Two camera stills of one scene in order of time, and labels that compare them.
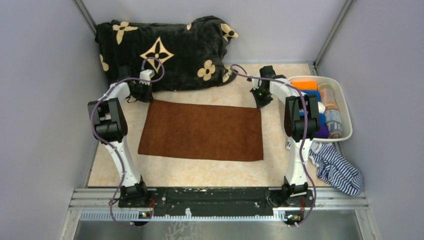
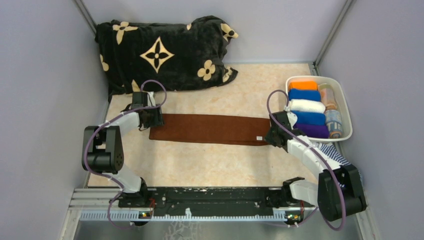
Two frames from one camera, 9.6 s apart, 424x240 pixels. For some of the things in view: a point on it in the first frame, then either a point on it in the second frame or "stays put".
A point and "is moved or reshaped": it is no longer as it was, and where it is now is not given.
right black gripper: [260, 104] -> [269, 138]
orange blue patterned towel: [334, 123] stays put
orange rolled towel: [305, 85] stays put
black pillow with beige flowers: [191, 55] stays put
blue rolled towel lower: [321, 116] stays put
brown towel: [190, 130] is moved or reshaped
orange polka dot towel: [327, 96] stays put
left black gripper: [148, 96] -> [157, 120]
